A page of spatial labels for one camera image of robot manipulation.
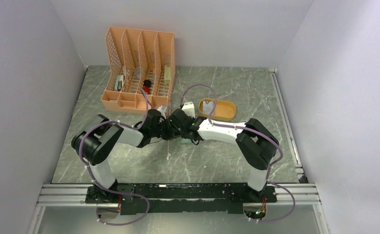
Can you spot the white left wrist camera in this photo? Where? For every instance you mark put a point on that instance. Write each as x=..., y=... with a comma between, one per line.
x=163, y=109

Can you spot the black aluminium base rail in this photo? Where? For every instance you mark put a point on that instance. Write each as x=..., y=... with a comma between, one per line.
x=234, y=198

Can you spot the orange plastic desk organizer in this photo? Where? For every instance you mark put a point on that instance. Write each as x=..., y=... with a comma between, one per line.
x=139, y=55

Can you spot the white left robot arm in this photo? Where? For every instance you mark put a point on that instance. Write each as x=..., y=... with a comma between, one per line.
x=96, y=140

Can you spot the grey white utility knife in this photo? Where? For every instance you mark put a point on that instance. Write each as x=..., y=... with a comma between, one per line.
x=119, y=82

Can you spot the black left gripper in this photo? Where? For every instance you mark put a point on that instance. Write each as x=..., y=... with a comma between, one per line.
x=167, y=136

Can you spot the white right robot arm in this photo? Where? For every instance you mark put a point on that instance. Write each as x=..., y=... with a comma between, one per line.
x=256, y=143

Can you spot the green leather card holder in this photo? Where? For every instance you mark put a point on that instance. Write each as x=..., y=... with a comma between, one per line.
x=185, y=141

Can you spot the yellow oval tray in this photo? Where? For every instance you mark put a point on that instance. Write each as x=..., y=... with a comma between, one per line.
x=224, y=110

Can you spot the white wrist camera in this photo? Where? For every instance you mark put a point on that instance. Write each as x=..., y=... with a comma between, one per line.
x=163, y=109
x=189, y=109

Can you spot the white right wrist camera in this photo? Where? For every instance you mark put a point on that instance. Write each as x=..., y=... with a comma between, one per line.
x=189, y=109

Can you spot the grey credit card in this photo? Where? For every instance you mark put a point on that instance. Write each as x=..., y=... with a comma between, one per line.
x=207, y=106

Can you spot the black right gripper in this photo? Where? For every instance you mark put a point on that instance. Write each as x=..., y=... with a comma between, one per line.
x=182, y=134

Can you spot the pale green eraser box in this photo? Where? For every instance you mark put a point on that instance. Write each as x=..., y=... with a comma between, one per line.
x=167, y=74

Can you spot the red black stamp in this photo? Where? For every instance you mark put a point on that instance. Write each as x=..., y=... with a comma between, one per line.
x=146, y=86

